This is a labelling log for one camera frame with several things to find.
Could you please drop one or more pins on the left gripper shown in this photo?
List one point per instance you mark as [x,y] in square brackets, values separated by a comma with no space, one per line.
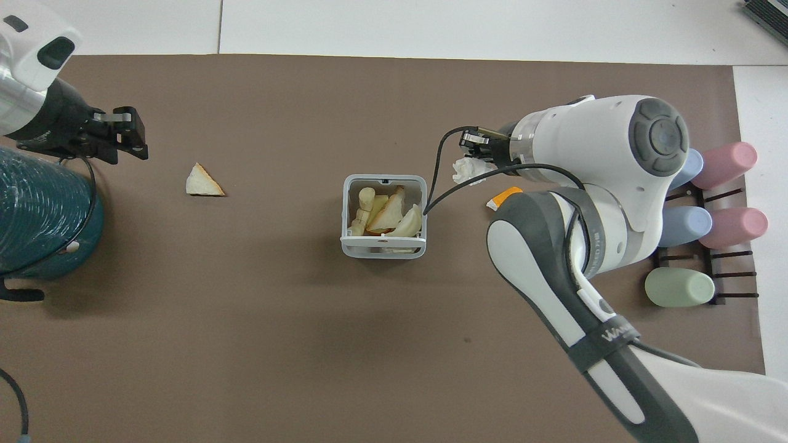
[61,123]

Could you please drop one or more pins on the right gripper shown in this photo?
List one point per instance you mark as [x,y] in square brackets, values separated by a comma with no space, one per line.
[503,151]

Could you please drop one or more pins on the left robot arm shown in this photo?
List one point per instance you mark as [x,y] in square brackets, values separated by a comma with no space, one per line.
[34,43]

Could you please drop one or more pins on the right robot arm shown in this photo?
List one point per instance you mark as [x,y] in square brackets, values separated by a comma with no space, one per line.
[603,160]

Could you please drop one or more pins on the crumpled white tissue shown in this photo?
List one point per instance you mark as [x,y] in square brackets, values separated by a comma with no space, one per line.
[466,171]

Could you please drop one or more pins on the triangular bread slice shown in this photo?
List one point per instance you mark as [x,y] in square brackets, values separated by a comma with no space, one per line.
[201,184]

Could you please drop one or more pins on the pale curved food wedge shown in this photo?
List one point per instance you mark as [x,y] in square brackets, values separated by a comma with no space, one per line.
[407,223]

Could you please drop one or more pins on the toasted bread slice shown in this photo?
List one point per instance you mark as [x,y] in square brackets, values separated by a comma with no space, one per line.
[386,212]

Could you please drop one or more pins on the beige jointed wooden piece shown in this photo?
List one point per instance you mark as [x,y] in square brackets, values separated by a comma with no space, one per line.
[364,206]

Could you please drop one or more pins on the grey plastic basket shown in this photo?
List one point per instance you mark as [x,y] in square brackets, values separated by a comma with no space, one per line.
[381,248]

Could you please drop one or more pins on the blue plastic cup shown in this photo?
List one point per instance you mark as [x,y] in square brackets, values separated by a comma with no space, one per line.
[686,226]
[689,169]

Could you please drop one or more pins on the green plastic cup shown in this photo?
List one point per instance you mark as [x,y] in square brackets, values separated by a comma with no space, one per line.
[680,288]

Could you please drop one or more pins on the pink plastic cup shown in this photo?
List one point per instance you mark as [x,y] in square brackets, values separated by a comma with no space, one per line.
[726,163]
[735,227]

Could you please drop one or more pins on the black cup rack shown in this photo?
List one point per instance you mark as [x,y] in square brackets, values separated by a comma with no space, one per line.
[732,275]

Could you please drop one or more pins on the grey ribbed device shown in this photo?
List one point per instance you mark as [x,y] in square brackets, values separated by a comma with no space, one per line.
[769,15]

